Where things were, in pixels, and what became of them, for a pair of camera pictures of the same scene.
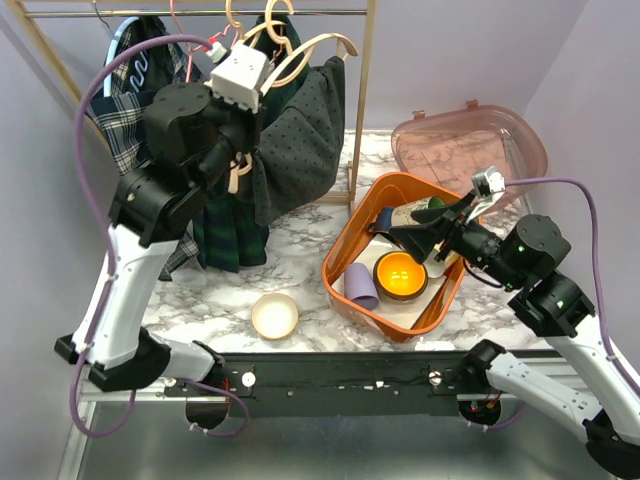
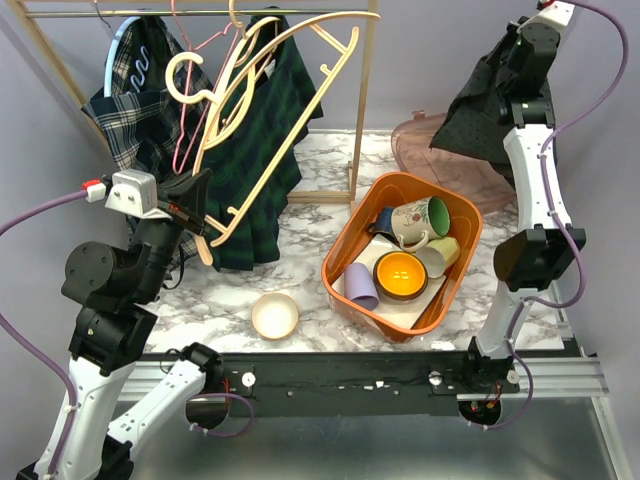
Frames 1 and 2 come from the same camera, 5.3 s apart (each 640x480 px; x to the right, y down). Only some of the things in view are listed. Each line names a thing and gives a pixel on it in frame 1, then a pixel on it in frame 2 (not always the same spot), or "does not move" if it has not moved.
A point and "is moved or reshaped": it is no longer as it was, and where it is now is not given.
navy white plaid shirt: x=146 y=54 does not move
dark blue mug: x=383 y=220 does not move
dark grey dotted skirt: x=301 y=141 → x=471 y=123
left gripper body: x=241 y=129 → x=184 y=217
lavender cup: x=359 y=286 does not move
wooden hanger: x=287 y=42 is moved or reshaped
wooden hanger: x=243 y=161 → x=259 y=188
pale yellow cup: x=437 y=268 does not move
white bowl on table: x=274 y=316 does not move
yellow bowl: x=397 y=277 does not move
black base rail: x=334 y=385 does not move
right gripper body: x=475 y=244 → x=512 y=32
